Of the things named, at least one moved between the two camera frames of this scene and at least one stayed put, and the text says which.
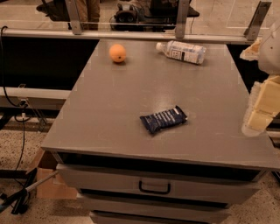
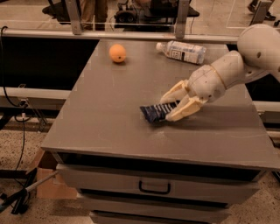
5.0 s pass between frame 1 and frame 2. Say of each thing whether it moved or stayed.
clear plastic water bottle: stayed
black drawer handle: stayed
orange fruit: stayed
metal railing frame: stayed
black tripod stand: stayed
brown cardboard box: stayed
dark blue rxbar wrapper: moved
